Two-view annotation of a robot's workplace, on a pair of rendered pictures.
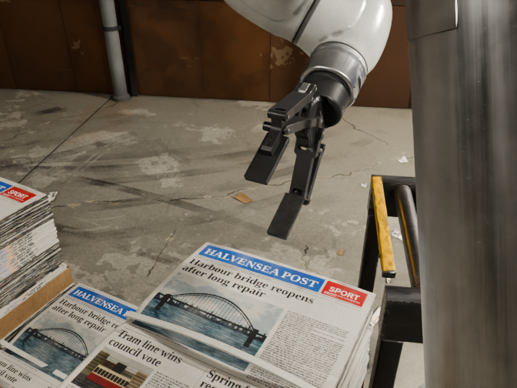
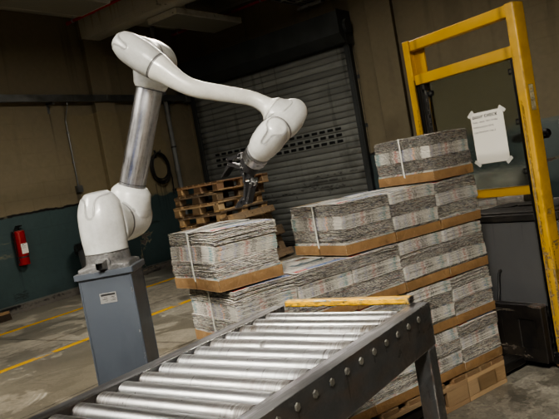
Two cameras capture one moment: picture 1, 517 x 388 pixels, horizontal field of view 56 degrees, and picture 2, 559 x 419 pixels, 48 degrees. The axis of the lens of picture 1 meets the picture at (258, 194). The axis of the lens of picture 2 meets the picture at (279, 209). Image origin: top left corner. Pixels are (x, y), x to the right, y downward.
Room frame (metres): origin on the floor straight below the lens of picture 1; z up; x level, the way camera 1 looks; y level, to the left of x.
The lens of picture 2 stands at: (1.81, -2.05, 1.22)
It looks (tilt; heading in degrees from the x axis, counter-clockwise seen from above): 3 degrees down; 118
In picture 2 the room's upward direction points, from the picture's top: 10 degrees counter-clockwise
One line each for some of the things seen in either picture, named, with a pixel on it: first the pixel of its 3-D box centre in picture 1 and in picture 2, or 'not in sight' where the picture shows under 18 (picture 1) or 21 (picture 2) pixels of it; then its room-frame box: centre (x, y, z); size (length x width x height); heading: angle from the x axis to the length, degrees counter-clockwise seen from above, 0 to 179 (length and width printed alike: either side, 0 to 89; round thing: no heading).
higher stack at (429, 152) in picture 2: not in sight; (438, 261); (0.96, 1.12, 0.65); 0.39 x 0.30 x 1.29; 152
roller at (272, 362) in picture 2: not in sight; (248, 367); (0.97, -0.78, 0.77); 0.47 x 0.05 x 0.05; 172
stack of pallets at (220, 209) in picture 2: not in sight; (227, 223); (-3.41, 5.97, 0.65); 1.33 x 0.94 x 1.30; 86
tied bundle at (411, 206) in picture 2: not in sight; (387, 214); (0.83, 0.85, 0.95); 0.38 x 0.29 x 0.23; 151
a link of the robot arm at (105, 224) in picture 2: not in sight; (102, 221); (0.18, -0.34, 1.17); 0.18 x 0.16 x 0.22; 106
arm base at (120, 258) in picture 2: not in sight; (106, 259); (0.19, -0.37, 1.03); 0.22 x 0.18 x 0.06; 118
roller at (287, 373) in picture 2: not in sight; (230, 376); (0.96, -0.85, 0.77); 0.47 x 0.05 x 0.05; 172
